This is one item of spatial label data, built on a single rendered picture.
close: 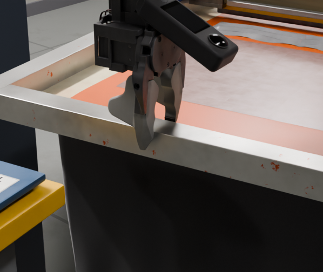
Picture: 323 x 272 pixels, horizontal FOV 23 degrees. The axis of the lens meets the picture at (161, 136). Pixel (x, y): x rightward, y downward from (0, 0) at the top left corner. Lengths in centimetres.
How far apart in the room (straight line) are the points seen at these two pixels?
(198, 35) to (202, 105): 26
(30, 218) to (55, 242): 172
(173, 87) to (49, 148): 227
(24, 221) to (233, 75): 49
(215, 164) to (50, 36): 372
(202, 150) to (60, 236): 173
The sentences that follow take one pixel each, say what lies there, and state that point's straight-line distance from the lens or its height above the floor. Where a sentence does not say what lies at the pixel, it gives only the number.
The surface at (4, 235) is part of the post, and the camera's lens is 85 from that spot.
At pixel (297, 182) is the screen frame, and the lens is 89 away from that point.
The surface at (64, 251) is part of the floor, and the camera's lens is 255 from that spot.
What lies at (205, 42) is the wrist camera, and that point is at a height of 112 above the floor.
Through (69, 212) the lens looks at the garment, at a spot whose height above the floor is 77.
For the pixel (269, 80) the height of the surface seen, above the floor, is 96.
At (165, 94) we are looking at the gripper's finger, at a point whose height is 102.
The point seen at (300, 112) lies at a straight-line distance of 111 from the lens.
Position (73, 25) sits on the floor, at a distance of 480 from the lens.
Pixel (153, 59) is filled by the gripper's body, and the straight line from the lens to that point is 90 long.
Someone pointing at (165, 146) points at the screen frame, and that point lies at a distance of 95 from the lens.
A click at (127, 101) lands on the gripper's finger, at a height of 103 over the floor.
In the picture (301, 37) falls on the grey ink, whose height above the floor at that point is 96.
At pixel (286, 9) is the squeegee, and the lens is 146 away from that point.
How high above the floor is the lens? 139
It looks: 25 degrees down
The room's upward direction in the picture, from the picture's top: straight up
